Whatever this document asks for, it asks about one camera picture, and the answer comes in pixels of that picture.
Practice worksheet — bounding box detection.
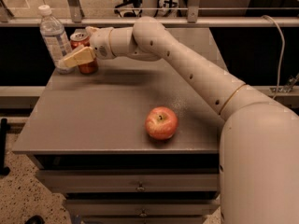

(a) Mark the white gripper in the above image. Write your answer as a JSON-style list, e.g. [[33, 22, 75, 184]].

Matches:
[[58, 26, 115, 68]]

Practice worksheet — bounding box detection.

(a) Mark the red coke can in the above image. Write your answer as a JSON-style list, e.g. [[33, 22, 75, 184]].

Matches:
[[70, 32, 98, 75]]

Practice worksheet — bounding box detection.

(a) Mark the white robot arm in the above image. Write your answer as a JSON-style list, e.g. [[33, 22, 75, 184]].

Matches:
[[58, 17, 299, 224]]

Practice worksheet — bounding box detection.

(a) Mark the clear plastic water bottle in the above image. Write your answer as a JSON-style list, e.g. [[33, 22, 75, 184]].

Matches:
[[38, 5, 74, 74]]

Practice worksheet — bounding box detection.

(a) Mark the black office chair base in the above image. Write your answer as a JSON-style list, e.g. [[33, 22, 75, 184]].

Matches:
[[114, 0, 142, 18]]

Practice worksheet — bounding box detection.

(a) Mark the red apple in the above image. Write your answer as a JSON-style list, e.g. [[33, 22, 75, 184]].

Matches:
[[145, 106, 178, 140]]

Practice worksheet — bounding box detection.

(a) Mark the grey drawer cabinet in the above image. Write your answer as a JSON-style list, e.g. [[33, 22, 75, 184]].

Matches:
[[12, 27, 228, 224]]

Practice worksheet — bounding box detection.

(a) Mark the black stand at left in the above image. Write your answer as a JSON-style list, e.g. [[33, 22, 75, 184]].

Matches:
[[0, 119, 10, 176]]

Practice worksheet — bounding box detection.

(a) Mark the cabinet drawer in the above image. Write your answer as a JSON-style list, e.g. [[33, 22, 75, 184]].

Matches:
[[64, 200, 220, 217], [36, 170, 220, 193]]

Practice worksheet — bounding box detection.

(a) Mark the top cabinet drawer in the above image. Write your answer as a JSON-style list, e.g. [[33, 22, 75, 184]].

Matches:
[[36, 170, 220, 193]]

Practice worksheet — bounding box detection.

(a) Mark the metal railing post left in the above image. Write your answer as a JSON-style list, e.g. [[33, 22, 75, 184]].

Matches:
[[67, 0, 84, 23]]

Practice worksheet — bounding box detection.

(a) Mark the metal railing post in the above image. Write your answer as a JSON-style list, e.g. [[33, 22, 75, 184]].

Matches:
[[67, 0, 84, 23], [187, 0, 200, 23]]

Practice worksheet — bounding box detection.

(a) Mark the metal railing post right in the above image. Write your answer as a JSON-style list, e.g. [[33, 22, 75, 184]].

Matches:
[[187, 0, 200, 23]]

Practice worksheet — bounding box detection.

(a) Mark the white cable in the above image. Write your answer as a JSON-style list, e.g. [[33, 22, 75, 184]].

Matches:
[[261, 14, 286, 100]]

